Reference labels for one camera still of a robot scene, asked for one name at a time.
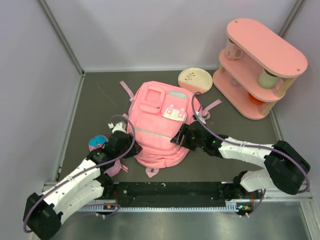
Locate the cream and pink plate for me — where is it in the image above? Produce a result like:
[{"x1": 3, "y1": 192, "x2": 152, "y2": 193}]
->
[{"x1": 177, "y1": 67, "x2": 213, "y2": 94}]

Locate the grey slotted cable duct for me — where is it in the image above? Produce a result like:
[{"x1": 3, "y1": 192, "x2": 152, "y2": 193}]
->
[{"x1": 79, "y1": 203, "x2": 105, "y2": 212}]

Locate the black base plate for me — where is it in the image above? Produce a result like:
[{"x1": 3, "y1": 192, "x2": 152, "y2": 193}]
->
[{"x1": 84, "y1": 181, "x2": 264, "y2": 208}]

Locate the pale green cup on shelf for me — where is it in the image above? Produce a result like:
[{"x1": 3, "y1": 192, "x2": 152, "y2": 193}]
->
[{"x1": 257, "y1": 69, "x2": 281, "y2": 89}]

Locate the pink student backpack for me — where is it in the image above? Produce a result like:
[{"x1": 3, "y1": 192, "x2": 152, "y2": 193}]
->
[{"x1": 120, "y1": 81, "x2": 221, "y2": 178}]

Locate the purple cable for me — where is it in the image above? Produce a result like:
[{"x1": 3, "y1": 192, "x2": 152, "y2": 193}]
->
[
  {"x1": 191, "y1": 91, "x2": 311, "y2": 217},
  {"x1": 22, "y1": 114, "x2": 136, "y2": 233}
]

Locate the pink three-tier shelf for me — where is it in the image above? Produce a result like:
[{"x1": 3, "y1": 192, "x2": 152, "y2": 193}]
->
[{"x1": 212, "y1": 18, "x2": 308, "y2": 120}]

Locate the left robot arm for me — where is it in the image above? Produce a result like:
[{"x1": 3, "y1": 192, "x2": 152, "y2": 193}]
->
[{"x1": 23, "y1": 130, "x2": 142, "y2": 240}]

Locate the orange bowl on shelf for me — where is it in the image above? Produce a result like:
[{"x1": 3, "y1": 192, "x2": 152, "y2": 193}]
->
[{"x1": 248, "y1": 93, "x2": 265, "y2": 105}]

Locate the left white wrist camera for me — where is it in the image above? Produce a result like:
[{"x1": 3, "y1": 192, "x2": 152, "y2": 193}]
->
[{"x1": 108, "y1": 121, "x2": 127, "y2": 134}]

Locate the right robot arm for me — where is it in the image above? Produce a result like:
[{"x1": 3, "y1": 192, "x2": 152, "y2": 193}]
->
[{"x1": 170, "y1": 121, "x2": 311, "y2": 198}]

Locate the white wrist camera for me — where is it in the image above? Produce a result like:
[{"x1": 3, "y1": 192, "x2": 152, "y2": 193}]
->
[
  {"x1": 192, "y1": 111, "x2": 206, "y2": 125},
  {"x1": 108, "y1": 121, "x2": 127, "y2": 134}
]

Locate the purple cartoon pencil case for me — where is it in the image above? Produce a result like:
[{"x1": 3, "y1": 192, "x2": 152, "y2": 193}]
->
[{"x1": 88, "y1": 135, "x2": 129, "y2": 177}]

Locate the pink mug on shelf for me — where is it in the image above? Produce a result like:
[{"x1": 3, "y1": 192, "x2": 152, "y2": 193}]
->
[{"x1": 224, "y1": 38, "x2": 244, "y2": 61}]

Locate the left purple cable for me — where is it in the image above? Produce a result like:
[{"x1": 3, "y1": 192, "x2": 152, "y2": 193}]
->
[{"x1": 22, "y1": 114, "x2": 136, "y2": 233}]

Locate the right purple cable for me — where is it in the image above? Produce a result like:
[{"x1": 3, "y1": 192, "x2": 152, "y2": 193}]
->
[{"x1": 191, "y1": 91, "x2": 311, "y2": 217}]

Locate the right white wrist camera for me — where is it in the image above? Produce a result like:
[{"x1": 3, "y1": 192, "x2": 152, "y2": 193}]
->
[{"x1": 192, "y1": 111, "x2": 206, "y2": 125}]

